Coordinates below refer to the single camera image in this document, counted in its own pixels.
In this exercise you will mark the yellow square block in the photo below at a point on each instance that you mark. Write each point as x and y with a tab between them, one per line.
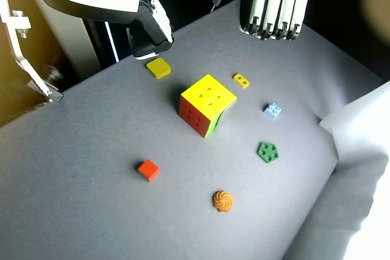
158	67

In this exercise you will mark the grey table cloth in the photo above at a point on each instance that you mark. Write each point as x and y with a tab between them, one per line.
122	211

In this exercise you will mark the green pentagon block with holes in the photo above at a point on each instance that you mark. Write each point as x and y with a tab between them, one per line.
268	152

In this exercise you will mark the white robot body column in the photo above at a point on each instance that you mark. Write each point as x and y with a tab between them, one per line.
79	47

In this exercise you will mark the white sheet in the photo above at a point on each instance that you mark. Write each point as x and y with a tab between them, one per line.
359	138

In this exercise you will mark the yellow two-hole block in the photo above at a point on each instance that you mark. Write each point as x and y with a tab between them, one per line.
241	80

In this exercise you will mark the orange square block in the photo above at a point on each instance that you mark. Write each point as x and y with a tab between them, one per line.
148	169

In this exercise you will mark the multicoloured puzzle cube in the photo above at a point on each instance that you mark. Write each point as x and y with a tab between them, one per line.
207	95

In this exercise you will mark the orange swirl cookie toy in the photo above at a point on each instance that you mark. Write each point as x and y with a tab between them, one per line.
223	200

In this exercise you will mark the light blue toy brick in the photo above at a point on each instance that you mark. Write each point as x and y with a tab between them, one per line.
272	111

